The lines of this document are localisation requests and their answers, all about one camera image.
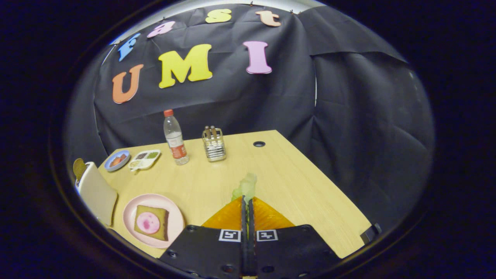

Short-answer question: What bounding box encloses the white toaster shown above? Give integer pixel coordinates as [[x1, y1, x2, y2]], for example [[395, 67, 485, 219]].
[[74, 161, 119, 227]]

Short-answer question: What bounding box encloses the black backdrop cloth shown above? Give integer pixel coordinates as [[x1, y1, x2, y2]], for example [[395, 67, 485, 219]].
[[64, 4, 434, 233]]

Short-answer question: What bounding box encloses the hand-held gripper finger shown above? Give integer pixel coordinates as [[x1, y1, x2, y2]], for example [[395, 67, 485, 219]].
[[248, 198, 343, 279], [159, 196, 249, 279]]

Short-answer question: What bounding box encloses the metal mesh utensil holder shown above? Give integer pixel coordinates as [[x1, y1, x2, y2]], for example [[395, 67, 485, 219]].
[[201, 126, 227, 162]]

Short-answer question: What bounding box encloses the small black object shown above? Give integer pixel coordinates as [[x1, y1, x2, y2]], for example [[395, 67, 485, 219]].
[[360, 223, 382, 245]]

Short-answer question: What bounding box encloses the pink plate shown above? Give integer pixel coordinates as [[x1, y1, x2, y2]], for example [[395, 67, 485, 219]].
[[122, 193, 185, 249]]

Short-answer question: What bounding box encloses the clear water bottle red cap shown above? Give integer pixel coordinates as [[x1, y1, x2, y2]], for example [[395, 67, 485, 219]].
[[163, 109, 190, 166]]

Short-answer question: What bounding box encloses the white divided tray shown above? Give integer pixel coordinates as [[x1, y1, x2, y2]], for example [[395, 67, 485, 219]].
[[128, 150, 161, 173]]

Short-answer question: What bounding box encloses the blue plate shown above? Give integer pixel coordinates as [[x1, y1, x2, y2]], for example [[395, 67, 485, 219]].
[[104, 150, 131, 172]]

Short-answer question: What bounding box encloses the toast slice under ham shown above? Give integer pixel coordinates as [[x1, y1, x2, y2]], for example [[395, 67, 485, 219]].
[[134, 205, 170, 241]]

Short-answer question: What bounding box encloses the green lettuce leaf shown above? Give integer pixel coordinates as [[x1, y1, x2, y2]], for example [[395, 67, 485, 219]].
[[231, 173, 258, 202]]

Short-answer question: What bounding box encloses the pink ham slice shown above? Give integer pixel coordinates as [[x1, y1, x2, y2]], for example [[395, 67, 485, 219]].
[[136, 212, 161, 234]]

